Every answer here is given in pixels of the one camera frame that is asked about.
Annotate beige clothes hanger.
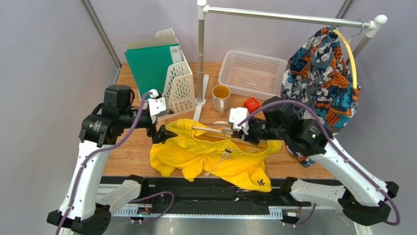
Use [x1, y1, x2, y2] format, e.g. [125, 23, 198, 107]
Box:
[191, 125, 267, 148]

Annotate yellow shorts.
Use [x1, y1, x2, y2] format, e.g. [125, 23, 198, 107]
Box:
[149, 119, 282, 192]

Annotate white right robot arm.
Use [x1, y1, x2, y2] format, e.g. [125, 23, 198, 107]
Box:
[228, 97, 400, 226]

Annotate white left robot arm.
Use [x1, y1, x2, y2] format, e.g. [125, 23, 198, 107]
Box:
[47, 85, 176, 235]

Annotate patterned blue orange shorts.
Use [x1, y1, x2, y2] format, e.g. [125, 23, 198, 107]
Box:
[280, 27, 361, 168]

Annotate yellow clothes hanger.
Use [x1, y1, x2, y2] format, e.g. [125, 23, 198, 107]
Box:
[332, 20, 364, 89]

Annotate red cube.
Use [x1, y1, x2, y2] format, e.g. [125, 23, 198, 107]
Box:
[243, 97, 261, 114]

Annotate white perforated file holder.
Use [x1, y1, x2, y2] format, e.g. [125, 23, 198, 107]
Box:
[154, 29, 196, 115]

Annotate white mug with yellow interior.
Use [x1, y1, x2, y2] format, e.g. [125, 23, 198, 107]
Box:
[212, 85, 231, 115]

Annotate white perforated plastic basket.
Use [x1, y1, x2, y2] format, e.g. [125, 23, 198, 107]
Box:
[218, 50, 287, 100]

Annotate green folder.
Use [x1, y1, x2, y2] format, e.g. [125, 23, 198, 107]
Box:
[125, 43, 184, 95]

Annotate beige folder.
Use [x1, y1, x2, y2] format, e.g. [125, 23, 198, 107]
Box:
[124, 35, 178, 50]

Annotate white clothes rack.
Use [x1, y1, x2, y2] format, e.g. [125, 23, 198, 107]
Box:
[189, 0, 388, 123]

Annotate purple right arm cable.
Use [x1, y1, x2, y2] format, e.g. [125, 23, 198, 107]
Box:
[238, 99, 401, 228]

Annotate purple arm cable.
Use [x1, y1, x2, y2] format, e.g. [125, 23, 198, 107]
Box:
[54, 92, 175, 235]
[238, 99, 401, 228]

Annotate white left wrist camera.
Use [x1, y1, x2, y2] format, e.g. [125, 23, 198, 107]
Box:
[148, 89, 171, 124]

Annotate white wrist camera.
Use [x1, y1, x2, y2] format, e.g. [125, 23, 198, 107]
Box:
[148, 89, 171, 124]
[229, 107, 249, 135]

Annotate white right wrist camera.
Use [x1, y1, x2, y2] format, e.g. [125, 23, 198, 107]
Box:
[229, 107, 249, 135]

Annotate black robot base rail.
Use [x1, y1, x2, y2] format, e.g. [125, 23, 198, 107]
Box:
[97, 176, 336, 217]

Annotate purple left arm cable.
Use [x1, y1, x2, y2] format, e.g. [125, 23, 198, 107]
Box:
[54, 92, 175, 235]

